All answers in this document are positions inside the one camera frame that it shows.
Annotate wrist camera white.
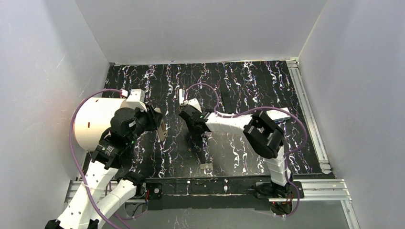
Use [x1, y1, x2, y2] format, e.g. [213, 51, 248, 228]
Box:
[180, 98, 202, 112]
[121, 89, 147, 112]

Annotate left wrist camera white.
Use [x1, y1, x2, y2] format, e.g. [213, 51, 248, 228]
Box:
[121, 89, 147, 112]

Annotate white battery cover piece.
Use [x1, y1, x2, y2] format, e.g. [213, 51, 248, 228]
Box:
[179, 88, 185, 106]

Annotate white remote control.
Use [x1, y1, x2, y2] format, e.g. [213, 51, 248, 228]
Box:
[155, 108, 168, 142]

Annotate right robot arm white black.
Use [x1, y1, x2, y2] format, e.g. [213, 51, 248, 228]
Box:
[179, 104, 292, 198]

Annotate aluminium frame rail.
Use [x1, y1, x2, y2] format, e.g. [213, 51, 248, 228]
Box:
[60, 57, 362, 229]

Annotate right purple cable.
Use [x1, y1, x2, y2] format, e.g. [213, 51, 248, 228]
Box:
[184, 83, 308, 219]

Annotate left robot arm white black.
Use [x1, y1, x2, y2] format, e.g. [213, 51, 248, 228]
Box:
[45, 105, 167, 229]

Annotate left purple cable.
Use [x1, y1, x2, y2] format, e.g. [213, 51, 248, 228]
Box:
[69, 88, 149, 229]

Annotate white cylindrical bin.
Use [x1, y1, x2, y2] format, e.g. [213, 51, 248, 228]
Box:
[73, 97, 128, 152]

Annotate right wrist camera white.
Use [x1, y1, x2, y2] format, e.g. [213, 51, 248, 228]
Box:
[180, 98, 202, 112]

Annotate purple cable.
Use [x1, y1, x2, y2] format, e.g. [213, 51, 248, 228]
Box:
[184, 83, 308, 219]
[69, 88, 149, 229]

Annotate white battery box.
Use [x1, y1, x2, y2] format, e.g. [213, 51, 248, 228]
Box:
[266, 110, 291, 124]

